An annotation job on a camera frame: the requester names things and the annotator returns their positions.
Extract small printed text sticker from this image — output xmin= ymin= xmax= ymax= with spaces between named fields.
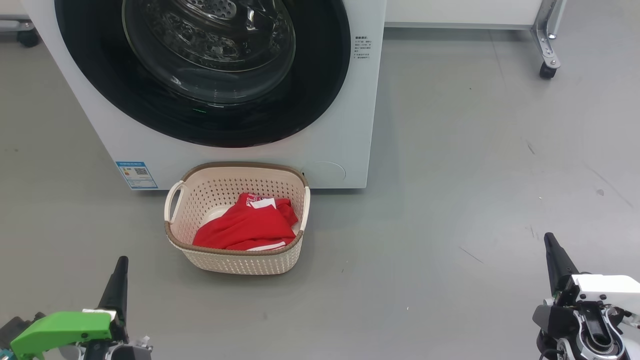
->
xmin=354 ymin=35 xmax=372 ymax=61

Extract cream perforated laundry basket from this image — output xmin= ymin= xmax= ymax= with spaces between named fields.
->
xmin=164 ymin=161 xmax=311 ymax=276

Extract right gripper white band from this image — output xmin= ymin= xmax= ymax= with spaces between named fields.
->
xmin=543 ymin=232 xmax=640 ymax=313

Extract black caster wheel at left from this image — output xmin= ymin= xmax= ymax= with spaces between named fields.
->
xmin=0 ymin=19 xmax=40 ymax=49

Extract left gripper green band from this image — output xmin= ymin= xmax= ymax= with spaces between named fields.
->
xmin=10 ymin=256 xmax=130 ymax=360

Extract plain red garment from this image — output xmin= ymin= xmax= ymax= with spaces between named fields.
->
xmin=192 ymin=196 xmax=300 ymax=252

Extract blue energy label sticker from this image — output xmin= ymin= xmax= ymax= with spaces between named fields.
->
xmin=116 ymin=161 xmax=159 ymax=191

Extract metal stand leg with caster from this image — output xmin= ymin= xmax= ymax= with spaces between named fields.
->
xmin=530 ymin=0 xmax=569 ymax=80

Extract white front-load washing machine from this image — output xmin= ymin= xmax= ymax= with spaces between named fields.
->
xmin=20 ymin=0 xmax=388 ymax=191

